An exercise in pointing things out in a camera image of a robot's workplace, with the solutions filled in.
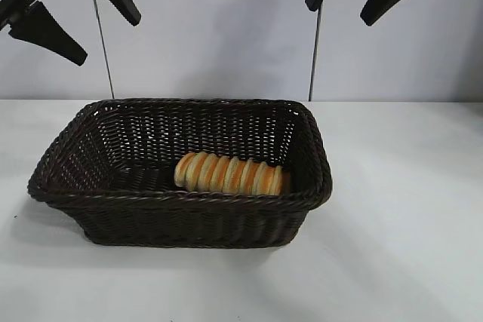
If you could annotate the long striped bread loaf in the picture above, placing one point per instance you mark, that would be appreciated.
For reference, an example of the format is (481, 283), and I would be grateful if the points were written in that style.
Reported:
(226, 173)

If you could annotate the dark brown wicker basket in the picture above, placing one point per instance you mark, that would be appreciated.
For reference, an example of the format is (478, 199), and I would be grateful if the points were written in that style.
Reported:
(188, 220)

